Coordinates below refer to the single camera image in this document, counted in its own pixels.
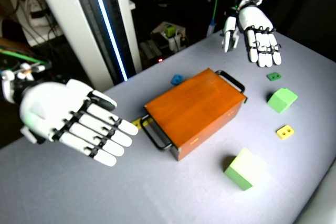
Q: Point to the green two-hole brick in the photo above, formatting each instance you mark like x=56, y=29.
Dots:
x=274, y=76

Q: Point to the yellow two-hole brick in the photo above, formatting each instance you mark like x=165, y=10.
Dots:
x=136, y=123
x=285, y=132

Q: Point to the green foam cube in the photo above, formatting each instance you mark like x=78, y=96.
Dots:
x=282, y=99
x=246, y=169

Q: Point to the white appliance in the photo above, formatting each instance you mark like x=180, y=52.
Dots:
x=36, y=7

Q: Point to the white column with blue light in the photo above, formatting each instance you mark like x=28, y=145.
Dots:
x=68, y=24

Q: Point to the grey table cloth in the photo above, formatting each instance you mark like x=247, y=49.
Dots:
x=105, y=195

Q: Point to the wooden box base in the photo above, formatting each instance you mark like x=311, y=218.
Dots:
x=210, y=135

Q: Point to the white power device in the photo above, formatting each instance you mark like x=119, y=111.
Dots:
x=170, y=33

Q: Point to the blue two-hole brick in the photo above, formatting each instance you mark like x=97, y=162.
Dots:
x=177, y=79

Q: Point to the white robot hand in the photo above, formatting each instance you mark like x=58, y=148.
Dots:
x=52, y=108
x=253, y=18

